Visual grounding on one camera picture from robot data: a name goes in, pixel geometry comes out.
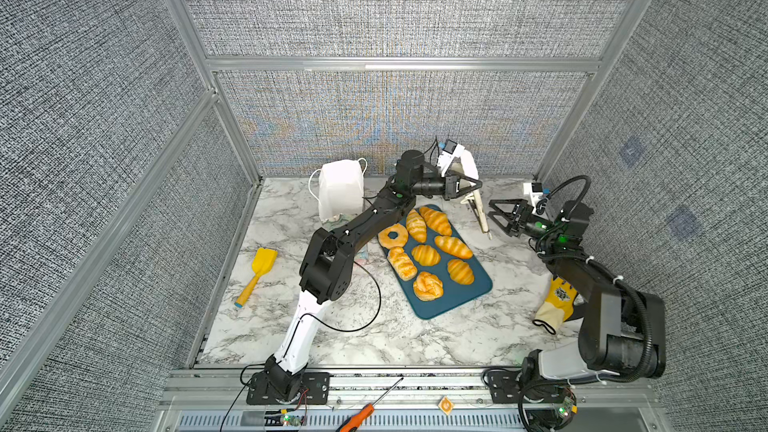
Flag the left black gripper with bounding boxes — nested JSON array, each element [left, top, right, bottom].
[[407, 171, 478, 204]]

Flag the white floral paper bag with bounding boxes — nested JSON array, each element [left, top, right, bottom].
[[307, 157, 367, 230]]

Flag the fake croissant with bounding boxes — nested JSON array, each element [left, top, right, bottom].
[[406, 209, 428, 244], [419, 206, 452, 236], [447, 259, 475, 286], [434, 235, 474, 260]]

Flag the fake ring donut bread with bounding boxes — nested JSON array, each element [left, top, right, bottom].
[[378, 223, 409, 249]]

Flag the aluminium front rail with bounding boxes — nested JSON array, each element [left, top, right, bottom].
[[149, 365, 673, 432]]

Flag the yellow toy spatula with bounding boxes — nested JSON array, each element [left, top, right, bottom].
[[235, 248, 278, 308]]

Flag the small orange tag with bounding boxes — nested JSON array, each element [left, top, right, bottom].
[[438, 397, 454, 415]]

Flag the fake round striped bun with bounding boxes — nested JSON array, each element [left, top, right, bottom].
[[411, 244, 441, 267]]

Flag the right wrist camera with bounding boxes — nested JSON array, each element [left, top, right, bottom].
[[523, 182, 549, 216]]

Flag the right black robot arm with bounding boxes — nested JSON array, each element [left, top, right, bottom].
[[489, 199, 666, 400]]

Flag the fake long twisted bread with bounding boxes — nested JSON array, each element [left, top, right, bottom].
[[387, 247, 418, 281]]

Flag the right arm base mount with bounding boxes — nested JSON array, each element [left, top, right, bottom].
[[481, 367, 578, 431]]

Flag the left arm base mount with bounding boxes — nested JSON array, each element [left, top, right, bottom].
[[246, 369, 331, 406]]

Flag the cream serving tongs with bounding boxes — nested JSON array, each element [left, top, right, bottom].
[[461, 190, 492, 240]]

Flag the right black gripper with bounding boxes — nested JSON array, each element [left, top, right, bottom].
[[489, 203, 560, 246]]

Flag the fake croissant top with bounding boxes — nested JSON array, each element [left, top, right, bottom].
[[419, 206, 452, 236]]

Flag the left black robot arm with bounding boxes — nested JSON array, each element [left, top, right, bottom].
[[264, 142, 482, 401]]

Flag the orange handled screwdriver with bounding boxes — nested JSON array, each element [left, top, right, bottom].
[[336, 377, 404, 432]]

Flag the teal rectangular tray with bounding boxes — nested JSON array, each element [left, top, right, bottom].
[[381, 204, 493, 320]]

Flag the yellow work glove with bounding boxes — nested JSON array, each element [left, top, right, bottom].
[[532, 277, 578, 335]]

